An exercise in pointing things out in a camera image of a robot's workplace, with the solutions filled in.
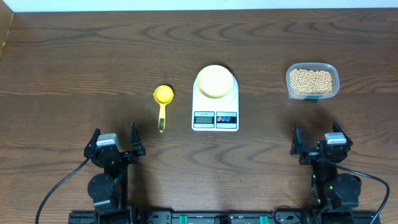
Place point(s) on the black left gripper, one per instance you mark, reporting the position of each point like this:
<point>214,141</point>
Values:
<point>137,151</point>

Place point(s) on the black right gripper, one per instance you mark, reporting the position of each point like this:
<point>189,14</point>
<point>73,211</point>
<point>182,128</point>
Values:
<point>297,149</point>

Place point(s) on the yellow measuring scoop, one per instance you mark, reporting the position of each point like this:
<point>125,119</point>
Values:
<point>163,95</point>

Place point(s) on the yellow plastic bowl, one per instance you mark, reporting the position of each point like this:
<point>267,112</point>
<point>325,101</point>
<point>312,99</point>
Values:
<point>214,81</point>

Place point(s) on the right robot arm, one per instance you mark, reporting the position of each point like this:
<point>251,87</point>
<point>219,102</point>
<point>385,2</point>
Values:
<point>334,191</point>

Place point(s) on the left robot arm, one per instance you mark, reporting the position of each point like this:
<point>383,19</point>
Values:
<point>109,189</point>

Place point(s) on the white digital kitchen scale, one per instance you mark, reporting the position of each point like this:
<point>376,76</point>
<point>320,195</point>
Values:
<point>220,114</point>

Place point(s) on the clear plastic container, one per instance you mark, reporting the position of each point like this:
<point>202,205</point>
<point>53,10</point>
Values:
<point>313,66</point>

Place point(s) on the pile of soybeans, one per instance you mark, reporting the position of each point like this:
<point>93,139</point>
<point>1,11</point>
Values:
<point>311,82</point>

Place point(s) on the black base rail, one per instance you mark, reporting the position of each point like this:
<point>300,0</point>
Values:
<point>165,217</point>

